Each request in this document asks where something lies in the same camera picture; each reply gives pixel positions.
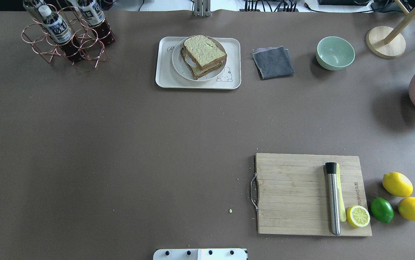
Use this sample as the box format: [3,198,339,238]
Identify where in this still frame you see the tea bottle back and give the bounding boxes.
[78,0,115,46]

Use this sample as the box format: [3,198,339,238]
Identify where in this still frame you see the bamboo cutting board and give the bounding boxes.
[255,153,367,236]

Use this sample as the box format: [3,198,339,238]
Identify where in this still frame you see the aluminium frame post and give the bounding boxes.
[193,0,211,17]

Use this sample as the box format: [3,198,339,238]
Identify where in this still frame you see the plain bread slice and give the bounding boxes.
[183,35,227,70]

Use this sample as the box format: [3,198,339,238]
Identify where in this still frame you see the green bowl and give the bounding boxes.
[316,36,355,71]

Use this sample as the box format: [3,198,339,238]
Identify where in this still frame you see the yellow lemon far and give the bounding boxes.
[382,172,414,197]

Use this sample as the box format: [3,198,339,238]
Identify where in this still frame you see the tea bottle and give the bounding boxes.
[39,5,83,62]
[22,0,45,23]
[78,0,115,46]

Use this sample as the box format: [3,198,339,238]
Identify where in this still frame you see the tea bottle front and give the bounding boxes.
[39,5,83,62]

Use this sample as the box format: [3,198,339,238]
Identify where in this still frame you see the cream rabbit tray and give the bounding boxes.
[155,36,242,90]

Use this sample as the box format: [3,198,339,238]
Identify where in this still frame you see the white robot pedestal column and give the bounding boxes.
[153,248,248,260]

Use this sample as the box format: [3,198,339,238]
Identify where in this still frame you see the yellow plastic knife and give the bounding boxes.
[336,163,346,222]

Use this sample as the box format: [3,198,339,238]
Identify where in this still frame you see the white round plate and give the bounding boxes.
[172,37,226,81]

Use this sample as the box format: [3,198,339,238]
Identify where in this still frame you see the grey folded cloth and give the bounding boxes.
[252,46,295,79]

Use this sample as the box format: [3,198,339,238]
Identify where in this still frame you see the wooden cup tree stand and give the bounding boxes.
[365,0,415,59]

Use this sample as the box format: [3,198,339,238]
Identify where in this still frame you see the copper wire bottle rack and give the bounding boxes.
[22,0,115,68]

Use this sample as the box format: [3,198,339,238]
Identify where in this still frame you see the half lemon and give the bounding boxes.
[346,205,371,228]

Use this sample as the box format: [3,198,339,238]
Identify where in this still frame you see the green lime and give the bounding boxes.
[370,196,394,224]

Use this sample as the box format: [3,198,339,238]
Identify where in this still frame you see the bread slice under egg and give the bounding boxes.
[180,47,224,80]

